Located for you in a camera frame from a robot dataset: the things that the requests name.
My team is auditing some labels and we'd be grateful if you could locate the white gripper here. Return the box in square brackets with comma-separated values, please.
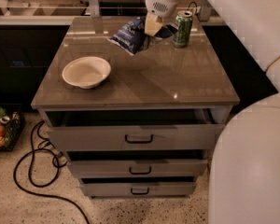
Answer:
[145, 0, 179, 36]

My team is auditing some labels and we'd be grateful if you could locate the blue chip bag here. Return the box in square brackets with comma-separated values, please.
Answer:
[108, 16, 177, 55]

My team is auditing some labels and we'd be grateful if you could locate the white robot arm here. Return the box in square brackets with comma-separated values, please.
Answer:
[207, 0, 280, 224]

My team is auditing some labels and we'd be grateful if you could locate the white paper bowl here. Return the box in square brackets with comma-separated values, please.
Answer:
[62, 56, 111, 89]

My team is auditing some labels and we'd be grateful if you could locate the green soda can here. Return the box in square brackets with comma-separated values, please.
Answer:
[173, 10, 193, 48]

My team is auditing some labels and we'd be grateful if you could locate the grey drawer cabinet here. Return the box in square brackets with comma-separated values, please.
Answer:
[31, 16, 241, 200]

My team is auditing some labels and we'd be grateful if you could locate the top grey drawer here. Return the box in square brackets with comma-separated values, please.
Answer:
[48, 120, 223, 151]

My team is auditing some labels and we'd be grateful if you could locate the grey drawer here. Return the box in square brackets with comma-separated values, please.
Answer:
[81, 176, 196, 198]
[67, 150, 207, 178]
[48, 120, 223, 151]

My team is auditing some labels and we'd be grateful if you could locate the middle grey drawer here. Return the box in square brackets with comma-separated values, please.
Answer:
[67, 150, 207, 178]

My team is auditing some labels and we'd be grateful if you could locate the bottom grey drawer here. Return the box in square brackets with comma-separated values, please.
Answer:
[81, 176, 196, 198]

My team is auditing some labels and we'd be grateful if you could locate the black floor cable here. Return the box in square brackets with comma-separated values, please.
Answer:
[13, 119, 91, 224]

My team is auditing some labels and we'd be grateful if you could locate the black wire fruit basket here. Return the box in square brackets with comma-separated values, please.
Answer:
[0, 112, 25, 152]

